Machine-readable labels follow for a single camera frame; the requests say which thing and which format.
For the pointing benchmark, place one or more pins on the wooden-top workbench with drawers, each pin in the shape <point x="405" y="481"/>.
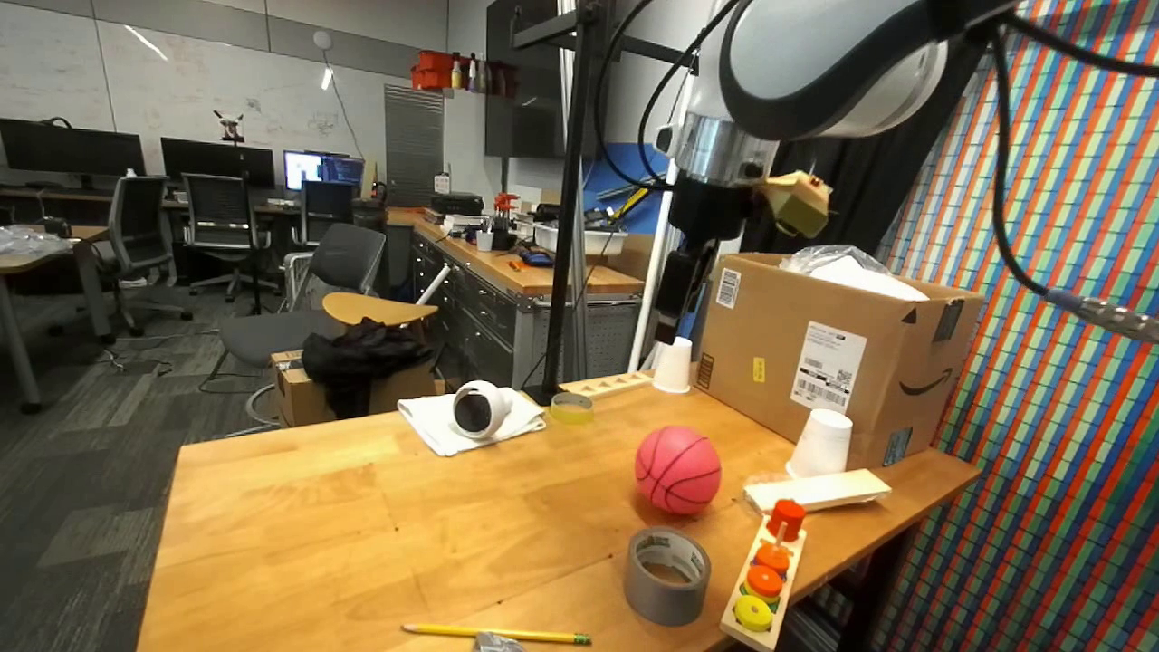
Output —
<point x="495" y="315"/>

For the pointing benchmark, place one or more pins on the small cardboard box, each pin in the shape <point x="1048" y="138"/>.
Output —
<point x="291" y="393"/>

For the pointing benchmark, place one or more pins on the white foam block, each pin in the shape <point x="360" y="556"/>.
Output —
<point x="819" y="492"/>

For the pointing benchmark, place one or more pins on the black vertical pole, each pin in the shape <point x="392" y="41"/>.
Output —
<point x="576" y="184"/>

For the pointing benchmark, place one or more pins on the yellow pencil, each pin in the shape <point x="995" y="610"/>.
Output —
<point x="484" y="631"/>

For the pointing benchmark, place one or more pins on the white paper cup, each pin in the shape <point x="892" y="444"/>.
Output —
<point x="819" y="444"/>
<point x="675" y="368"/>

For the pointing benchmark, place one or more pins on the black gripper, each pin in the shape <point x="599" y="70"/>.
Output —
<point x="715" y="231"/>

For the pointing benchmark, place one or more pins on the grey duct tape roll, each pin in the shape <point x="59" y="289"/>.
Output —
<point x="664" y="607"/>

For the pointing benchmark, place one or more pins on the dark computer monitor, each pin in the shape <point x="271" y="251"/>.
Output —
<point x="217" y="160"/>
<point x="75" y="148"/>

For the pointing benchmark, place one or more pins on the lit computer screen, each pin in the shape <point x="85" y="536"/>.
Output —
<point x="315" y="173"/>

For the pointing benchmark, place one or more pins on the black backpack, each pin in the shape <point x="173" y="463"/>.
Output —
<point x="363" y="363"/>

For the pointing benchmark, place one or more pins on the crumpled foil ball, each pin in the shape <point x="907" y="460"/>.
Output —
<point x="495" y="643"/>

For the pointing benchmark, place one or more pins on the black office chair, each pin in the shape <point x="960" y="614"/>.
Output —
<point x="145" y="237"/>
<point x="221" y="218"/>

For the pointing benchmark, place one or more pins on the wooden stool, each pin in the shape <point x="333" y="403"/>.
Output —
<point x="373" y="310"/>

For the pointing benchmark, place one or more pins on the white plastic bag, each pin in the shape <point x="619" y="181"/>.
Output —
<point x="855" y="271"/>

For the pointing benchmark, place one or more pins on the tan block on wrist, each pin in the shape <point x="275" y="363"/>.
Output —
<point x="797" y="204"/>

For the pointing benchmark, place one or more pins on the white round camera device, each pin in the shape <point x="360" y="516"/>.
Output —
<point x="476" y="412"/>

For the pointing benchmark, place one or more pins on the grey office chair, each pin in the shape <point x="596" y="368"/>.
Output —
<point x="350" y="254"/>

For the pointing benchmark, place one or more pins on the large cardboard box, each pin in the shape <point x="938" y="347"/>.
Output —
<point x="772" y="348"/>

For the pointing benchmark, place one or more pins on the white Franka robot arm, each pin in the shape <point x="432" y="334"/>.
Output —
<point x="819" y="61"/>

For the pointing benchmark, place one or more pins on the wooden peg strip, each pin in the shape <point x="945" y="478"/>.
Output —
<point x="604" y="385"/>

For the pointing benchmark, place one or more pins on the pink basketball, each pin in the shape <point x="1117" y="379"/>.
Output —
<point x="680" y="473"/>

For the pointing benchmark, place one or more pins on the red boxes on shelf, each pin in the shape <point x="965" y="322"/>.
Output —
<point x="432" y="70"/>

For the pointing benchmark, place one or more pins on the wooden office desk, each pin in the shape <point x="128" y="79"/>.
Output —
<point x="38" y="248"/>

